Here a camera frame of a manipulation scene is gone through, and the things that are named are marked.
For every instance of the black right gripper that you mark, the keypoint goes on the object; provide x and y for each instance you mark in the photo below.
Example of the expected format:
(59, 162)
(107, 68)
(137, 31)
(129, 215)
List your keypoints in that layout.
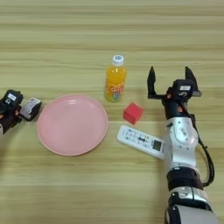
(175, 108)

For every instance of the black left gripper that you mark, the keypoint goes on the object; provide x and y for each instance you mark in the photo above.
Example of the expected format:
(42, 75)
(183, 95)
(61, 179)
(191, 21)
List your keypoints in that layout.
(8, 118)

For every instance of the small pink card box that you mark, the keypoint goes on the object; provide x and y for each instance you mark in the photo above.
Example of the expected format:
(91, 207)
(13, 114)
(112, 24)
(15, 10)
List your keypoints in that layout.
(28, 108)

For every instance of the pink round plate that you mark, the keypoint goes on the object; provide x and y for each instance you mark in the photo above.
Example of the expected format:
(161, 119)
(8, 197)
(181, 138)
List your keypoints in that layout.
(73, 125)

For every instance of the orange juice bottle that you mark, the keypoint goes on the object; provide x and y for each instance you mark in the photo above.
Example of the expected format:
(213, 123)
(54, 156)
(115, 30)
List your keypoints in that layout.
(115, 83)

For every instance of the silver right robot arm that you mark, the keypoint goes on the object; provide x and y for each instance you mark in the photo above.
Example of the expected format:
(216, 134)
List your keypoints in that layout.
(182, 157)

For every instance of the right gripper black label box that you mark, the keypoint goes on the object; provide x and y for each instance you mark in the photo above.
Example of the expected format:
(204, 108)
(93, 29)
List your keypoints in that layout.
(183, 89)

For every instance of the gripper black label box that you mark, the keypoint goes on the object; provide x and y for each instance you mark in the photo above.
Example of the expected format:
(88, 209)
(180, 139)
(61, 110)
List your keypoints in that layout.
(183, 89)
(10, 100)

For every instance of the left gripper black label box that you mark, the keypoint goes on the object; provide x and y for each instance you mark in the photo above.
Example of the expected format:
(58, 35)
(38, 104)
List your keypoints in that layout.
(10, 100)

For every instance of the red cube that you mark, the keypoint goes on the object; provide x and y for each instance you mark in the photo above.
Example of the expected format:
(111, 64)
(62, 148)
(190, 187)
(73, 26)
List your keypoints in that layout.
(133, 113)

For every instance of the white remote control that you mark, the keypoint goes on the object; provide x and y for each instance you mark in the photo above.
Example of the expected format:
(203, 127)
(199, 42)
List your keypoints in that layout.
(140, 141)

